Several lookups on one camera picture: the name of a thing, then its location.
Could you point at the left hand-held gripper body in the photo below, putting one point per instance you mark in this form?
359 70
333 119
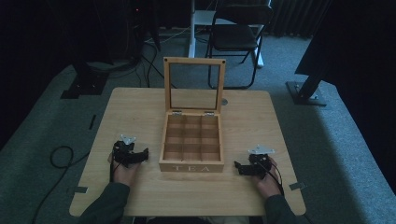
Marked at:
122 151

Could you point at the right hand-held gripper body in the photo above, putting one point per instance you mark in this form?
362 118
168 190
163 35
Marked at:
260 160

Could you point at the person's left hand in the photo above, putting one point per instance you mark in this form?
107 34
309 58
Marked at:
124 174

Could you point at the person's right hand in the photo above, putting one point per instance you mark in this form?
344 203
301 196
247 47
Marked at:
269 185

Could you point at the small black floor strip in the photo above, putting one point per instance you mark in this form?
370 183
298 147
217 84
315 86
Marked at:
92 122

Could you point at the grey tape strip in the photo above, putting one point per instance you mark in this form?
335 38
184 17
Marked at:
297 186
80 189

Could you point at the wooden tea box with lid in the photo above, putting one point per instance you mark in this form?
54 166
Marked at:
191 137

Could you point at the small round metal disc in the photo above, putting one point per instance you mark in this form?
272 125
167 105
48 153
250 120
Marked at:
224 101

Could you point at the black stand with bolted base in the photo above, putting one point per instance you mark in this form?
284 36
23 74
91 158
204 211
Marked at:
306 90

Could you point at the black folding chair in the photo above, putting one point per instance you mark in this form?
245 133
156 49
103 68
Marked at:
236 37

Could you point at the dark curtain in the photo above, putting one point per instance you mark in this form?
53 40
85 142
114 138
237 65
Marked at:
295 17

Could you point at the black stand with base plate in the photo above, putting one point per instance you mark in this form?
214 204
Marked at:
87 81

